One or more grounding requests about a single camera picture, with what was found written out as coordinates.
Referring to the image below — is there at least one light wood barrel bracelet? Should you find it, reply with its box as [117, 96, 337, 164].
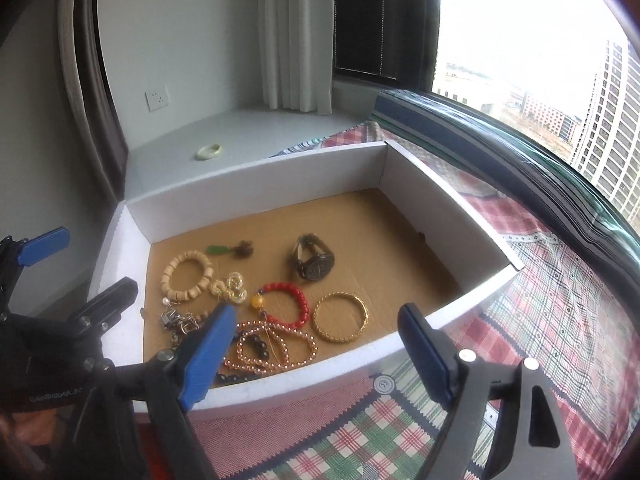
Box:
[159, 249, 215, 302]

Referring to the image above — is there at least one silver keyring charm cluster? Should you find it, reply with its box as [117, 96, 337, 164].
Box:
[160, 306, 201, 335]

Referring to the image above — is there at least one gold chain trinket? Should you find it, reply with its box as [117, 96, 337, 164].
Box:
[209, 272, 247, 306]

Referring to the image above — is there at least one red bead bracelet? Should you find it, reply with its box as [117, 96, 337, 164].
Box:
[249, 282, 310, 328]

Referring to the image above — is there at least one plaid patchwork bed quilt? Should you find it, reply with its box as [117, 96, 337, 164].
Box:
[144, 119, 640, 480]

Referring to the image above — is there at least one gold bangle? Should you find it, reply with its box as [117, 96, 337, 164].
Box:
[311, 292, 370, 344]

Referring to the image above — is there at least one dark wrist watch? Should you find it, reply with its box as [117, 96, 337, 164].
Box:
[291, 233, 335, 282]

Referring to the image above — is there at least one amber bead necklace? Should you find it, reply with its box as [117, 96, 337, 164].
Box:
[221, 320, 320, 375]

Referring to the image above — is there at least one white cardboard box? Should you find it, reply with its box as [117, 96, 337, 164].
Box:
[90, 141, 522, 419]

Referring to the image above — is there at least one white wall socket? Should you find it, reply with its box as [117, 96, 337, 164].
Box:
[144, 84, 170, 113]

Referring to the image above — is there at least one white curtain left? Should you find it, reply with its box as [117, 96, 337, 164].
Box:
[258, 0, 334, 115]

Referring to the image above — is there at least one black bead bracelet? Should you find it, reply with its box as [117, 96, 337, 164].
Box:
[214, 331, 281, 386]

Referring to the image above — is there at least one dark brown drape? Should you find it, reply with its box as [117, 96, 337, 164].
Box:
[58, 0, 129, 203]

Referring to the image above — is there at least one green jade pendant black cord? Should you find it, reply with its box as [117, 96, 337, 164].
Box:
[205, 238, 255, 260]

